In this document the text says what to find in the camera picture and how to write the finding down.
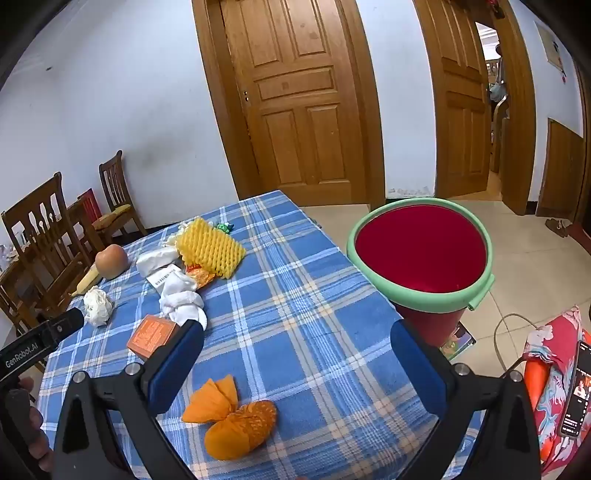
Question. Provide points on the blue plaid tablecloth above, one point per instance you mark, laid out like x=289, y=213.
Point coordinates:
x=300, y=300

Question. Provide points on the green candy wrapper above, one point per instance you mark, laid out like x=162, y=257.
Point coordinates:
x=225, y=226

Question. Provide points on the colourful book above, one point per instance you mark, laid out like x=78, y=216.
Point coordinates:
x=461, y=344

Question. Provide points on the black smartphone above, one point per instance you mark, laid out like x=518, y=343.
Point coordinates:
x=577, y=392

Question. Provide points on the yellow seat cushion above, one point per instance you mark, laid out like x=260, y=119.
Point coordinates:
x=113, y=216

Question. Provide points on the banana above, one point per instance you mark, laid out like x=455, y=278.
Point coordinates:
x=87, y=281

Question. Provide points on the white paper card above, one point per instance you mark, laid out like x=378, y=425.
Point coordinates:
x=161, y=278

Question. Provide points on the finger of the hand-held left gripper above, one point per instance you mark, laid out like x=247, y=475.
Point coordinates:
x=67, y=323

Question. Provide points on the orange cardboard box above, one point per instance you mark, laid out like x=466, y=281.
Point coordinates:
x=150, y=334

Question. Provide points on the large wooden chair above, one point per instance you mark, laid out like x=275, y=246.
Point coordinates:
x=44, y=230

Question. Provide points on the wall poster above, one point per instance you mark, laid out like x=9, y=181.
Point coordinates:
x=551, y=46

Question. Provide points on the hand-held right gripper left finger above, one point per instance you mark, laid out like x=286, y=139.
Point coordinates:
x=178, y=369

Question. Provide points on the closed wooden door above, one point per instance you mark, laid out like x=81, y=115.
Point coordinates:
x=295, y=101

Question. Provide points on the pair of shoes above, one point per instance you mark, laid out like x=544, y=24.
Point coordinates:
x=556, y=226

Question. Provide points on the wooden door frame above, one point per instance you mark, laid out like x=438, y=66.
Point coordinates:
x=519, y=115

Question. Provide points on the orange snack packet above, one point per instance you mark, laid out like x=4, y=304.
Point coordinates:
x=199, y=276

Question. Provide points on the red floral cushion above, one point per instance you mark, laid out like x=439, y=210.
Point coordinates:
x=549, y=364

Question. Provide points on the white foam fruit net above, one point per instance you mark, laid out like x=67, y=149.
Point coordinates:
x=178, y=235

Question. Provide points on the person's left hand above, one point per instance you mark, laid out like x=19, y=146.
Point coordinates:
x=39, y=443

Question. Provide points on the white crumpled cloth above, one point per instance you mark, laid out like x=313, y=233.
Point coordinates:
x=182, y=300

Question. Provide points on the wooden cabinet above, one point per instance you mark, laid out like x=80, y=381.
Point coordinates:
x=561, y=170

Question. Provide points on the orange mesh pouch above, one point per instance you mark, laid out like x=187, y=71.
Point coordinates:
x=240, y=424

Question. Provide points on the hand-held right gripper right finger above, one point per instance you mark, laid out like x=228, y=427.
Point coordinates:
x=418, y=369

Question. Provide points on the open wooden door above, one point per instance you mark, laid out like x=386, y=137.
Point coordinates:
x=461, y=115

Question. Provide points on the wooden chair with seat cushion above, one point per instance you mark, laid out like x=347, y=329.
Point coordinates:
x=115, y=180

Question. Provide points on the red bucket with green rim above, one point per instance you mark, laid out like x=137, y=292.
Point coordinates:
x=420, y=249

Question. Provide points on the white crumpled tissue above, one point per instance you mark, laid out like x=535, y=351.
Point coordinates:
x=98, y=304

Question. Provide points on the yellow foam fruit net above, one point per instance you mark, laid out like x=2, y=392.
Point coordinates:
x=210, y=249

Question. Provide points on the red chair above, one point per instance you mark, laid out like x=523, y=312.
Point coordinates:
x=90, y=205

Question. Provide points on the apple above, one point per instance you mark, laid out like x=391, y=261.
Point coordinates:
x=111, y=262

